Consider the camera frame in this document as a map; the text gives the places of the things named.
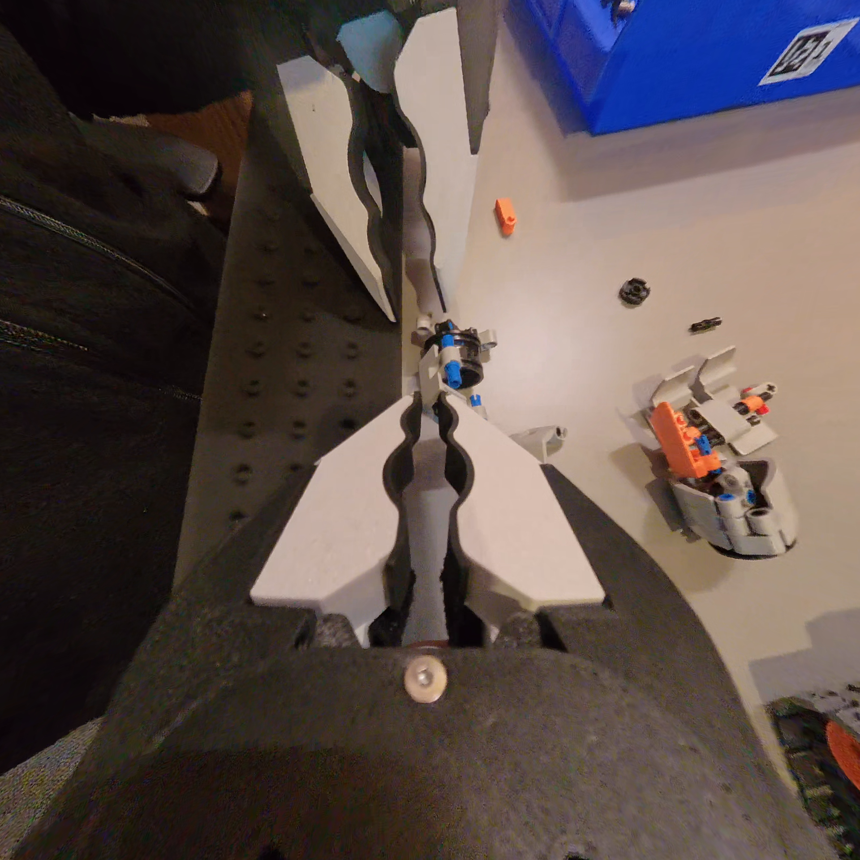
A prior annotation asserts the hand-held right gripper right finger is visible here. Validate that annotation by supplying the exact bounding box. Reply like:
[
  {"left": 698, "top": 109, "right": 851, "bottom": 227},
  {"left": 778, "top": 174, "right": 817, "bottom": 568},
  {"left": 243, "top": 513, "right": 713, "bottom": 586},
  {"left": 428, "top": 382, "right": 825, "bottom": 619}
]
[{"left": 439, "top": 395, "right": 607, "bottom": 644}]

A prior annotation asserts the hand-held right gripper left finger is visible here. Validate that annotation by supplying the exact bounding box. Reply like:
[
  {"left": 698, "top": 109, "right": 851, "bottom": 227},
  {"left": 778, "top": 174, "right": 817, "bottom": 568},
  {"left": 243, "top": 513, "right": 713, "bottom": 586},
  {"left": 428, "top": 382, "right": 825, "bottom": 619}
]
[{"left": 249, "top": 395, "right": 424, "bottom": 647}]

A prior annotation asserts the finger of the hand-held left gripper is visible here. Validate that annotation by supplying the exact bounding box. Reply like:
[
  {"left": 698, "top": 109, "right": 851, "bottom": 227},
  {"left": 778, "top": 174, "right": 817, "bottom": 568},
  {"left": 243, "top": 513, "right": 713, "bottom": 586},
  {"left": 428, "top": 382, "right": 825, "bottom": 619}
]
[
  {"left": 275, "top": 55, "right": 399, "bottom": 323},
  {"left": 391, "top": 9, "right": 479, "bottom": 314}
]

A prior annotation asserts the grey panel with blue pins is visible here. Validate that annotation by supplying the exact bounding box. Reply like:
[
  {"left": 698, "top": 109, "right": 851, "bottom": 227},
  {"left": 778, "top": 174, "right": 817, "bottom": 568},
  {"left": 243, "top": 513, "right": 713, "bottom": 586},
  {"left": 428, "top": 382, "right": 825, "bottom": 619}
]
[{"left": 417, "top": 343, "right": 488, "bottom": 423}]

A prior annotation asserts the black toy wheel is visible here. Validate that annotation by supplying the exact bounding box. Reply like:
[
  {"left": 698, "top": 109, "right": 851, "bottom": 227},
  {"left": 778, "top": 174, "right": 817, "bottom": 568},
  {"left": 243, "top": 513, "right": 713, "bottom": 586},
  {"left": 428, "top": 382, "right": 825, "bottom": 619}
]
[{"left": 415, "top": 314, "right": 499, "bottom": 392}]

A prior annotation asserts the blue plastic bin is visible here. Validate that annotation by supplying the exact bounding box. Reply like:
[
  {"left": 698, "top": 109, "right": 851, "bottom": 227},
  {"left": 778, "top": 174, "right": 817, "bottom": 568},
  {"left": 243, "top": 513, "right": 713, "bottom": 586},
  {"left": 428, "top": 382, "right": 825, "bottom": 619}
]
[{"left": 504, "top": 0, "right": 860, "bottom": 137}]

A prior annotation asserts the grey curved shell piece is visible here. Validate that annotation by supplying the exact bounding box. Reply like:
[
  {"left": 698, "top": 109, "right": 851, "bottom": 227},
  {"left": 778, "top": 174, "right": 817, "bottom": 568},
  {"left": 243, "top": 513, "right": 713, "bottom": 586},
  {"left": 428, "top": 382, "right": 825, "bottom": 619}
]
[{"left": 511, "top": 425, "right": 569, "bottom": 466}]

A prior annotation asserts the black chair armrest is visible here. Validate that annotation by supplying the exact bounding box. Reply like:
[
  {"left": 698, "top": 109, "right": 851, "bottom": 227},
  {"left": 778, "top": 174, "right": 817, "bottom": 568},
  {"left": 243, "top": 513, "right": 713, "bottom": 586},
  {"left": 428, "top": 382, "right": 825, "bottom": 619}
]
[{"left": 73, "top": 117, "right": 224, "bottom": 200}]

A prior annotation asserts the small grey orange connector assembly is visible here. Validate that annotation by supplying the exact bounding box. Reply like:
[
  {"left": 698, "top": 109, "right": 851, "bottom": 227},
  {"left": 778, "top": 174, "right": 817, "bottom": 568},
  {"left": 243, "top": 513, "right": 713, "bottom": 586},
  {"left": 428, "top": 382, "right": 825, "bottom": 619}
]
[{"left": 648, "top": 346, "right": 780, "bottom": 459}]

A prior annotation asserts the grey orange tracked toy robot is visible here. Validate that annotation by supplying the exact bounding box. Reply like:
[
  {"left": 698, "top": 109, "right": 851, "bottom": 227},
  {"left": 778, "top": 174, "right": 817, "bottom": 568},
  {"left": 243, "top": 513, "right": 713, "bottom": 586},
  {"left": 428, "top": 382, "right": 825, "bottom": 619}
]
[{"left": 766, "top": 684, "right": 860, "bottom": 860}]

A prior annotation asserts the grey fabric cushion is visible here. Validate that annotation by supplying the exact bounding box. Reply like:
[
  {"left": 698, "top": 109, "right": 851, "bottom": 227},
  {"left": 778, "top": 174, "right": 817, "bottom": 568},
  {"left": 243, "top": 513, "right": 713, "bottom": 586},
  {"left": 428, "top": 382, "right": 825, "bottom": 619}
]
[{"left": 0, "top": 718, "right": 103, "bottom": 860}]

